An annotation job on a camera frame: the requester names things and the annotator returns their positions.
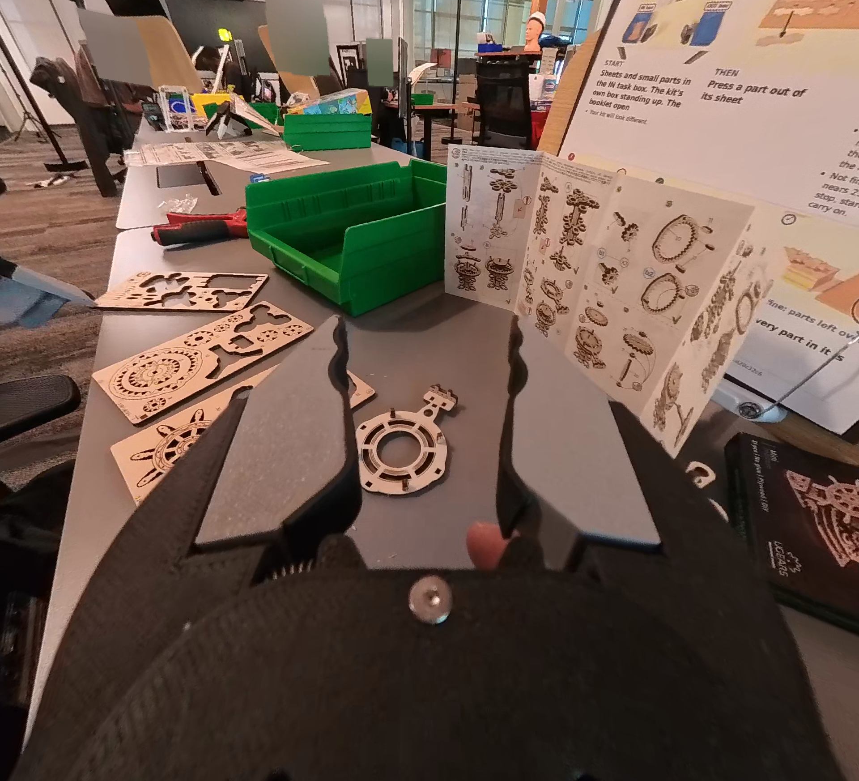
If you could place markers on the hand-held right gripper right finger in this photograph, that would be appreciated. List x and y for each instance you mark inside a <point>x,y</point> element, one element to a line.
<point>577,459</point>

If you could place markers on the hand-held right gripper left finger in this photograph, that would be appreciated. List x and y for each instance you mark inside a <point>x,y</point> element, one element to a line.
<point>268,445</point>

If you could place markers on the round wooden frame part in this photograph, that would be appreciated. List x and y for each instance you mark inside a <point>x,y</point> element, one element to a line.
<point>373,426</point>

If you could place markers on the wooden sheet with gears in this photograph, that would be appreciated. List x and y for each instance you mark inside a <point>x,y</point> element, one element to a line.
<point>154,378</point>

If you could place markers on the wooden sheet with blob cutouts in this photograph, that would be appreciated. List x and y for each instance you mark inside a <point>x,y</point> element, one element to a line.
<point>117,297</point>

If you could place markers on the wooden sheet with ship wheel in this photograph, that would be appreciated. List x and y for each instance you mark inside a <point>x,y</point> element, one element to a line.
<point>168,452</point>

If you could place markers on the folded instruction booklet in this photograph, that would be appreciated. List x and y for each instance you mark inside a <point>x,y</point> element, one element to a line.
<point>604,244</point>

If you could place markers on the green plastic bin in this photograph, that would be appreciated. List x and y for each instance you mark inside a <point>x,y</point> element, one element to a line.
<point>329,131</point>
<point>389,257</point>

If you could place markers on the red and black pliers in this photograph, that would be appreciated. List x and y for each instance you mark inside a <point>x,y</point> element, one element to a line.
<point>194,229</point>

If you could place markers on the black kit box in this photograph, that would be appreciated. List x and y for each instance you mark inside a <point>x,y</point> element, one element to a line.
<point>805,526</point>

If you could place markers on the small clear plastic bag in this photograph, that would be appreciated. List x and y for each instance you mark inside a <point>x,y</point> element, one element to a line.
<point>178,203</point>

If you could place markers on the printed paper sheets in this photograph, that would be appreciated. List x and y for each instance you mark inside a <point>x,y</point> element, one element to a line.
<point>221,156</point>

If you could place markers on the clear acrylic case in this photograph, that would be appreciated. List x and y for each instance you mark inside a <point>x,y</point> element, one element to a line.
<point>176,113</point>

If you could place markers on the yellow box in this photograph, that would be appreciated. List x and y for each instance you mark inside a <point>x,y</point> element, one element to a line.
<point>208,103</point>

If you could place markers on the colourful cardboard box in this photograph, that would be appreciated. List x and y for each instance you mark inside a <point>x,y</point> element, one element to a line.
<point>335,103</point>

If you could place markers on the dark jacket on stand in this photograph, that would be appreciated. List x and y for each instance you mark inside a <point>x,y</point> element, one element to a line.
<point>100,136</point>

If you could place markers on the black mesh chair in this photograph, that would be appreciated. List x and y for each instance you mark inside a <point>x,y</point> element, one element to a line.
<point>503,103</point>

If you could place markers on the white instruction board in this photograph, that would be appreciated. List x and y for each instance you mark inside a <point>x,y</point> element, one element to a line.
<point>738,123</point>

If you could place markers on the black floor lamp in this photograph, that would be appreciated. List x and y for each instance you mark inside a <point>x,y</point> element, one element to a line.
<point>459,56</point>

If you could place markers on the mannequin head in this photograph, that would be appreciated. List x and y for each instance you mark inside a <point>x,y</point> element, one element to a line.
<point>535,32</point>

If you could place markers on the black wall screen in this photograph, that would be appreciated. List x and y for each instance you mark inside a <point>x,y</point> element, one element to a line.
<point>201,22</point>

